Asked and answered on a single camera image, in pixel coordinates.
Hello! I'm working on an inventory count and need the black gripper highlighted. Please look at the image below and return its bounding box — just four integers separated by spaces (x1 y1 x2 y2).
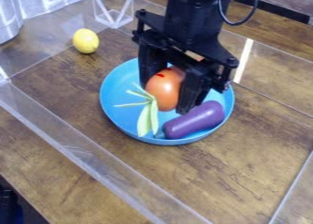
132 0 238 114

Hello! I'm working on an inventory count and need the clear acrylic corner bracket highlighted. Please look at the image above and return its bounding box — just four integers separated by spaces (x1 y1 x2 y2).
92 0 135 29

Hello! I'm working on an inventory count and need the yellow toy lemon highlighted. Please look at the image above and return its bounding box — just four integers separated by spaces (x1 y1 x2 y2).
72 28 98 54

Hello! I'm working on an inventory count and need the grey white curtain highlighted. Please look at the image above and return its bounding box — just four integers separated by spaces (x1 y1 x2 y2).
0 0 81 45

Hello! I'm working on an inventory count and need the blue round tray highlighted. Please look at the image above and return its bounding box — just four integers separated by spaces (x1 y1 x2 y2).
98 59 235 145

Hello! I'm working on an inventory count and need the black cable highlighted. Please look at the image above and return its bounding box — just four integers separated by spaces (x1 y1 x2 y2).
216 0 259 27

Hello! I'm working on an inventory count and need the orange toy carrot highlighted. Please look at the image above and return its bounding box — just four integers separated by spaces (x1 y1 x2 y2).
117 66 184 137

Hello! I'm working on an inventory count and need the clear acrylic enclosure wall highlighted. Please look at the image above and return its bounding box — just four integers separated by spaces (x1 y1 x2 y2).
0 0 313 224

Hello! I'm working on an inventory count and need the purple toy eggplant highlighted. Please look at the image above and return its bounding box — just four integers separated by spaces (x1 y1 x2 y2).
155 101 224 140

